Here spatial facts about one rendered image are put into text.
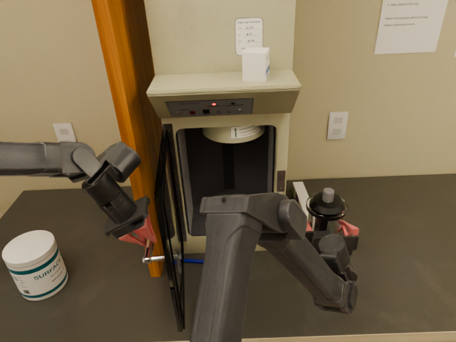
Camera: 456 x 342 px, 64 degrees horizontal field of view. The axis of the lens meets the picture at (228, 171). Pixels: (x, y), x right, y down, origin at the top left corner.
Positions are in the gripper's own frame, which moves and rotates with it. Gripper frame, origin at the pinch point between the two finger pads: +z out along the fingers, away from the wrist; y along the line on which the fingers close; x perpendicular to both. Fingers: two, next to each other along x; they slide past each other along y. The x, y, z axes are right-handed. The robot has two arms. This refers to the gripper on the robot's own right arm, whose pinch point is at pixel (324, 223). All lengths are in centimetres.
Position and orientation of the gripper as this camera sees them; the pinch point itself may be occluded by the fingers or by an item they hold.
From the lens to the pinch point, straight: 104.1
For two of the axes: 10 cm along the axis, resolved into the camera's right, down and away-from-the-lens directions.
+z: -0.1, -5.3, 8.5
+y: -10.0, 0.4, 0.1
